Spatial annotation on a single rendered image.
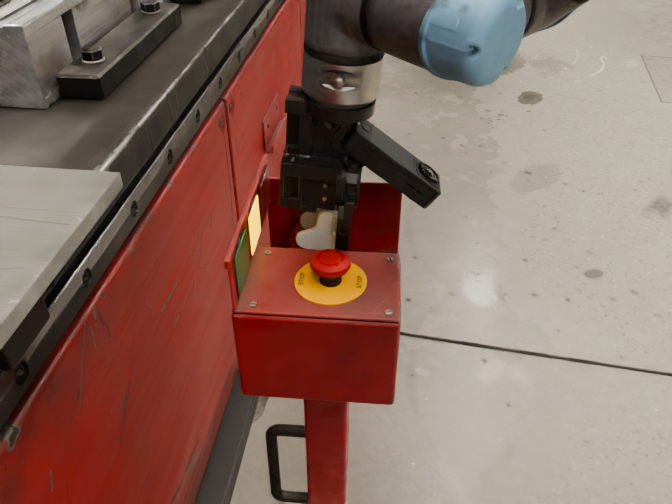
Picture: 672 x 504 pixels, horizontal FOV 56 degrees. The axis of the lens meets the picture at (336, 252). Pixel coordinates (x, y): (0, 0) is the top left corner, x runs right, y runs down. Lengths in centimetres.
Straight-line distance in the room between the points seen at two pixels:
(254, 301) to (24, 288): 33
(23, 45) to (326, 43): 36
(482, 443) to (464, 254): 70
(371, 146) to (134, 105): 30
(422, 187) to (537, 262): 139
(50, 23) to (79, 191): 48
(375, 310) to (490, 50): 25
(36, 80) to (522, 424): 121
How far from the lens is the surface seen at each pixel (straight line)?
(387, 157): 63
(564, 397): 163
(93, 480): 73
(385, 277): 63
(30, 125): 78
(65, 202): 36
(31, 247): 33
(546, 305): 187
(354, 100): 59
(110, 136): 72
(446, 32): 49
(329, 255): 61
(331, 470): 90
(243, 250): 61
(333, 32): 57
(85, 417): 68
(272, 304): 60
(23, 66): 80
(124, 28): 96
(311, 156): 64
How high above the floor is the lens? 118
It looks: 37 degrees down
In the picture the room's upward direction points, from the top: straight up
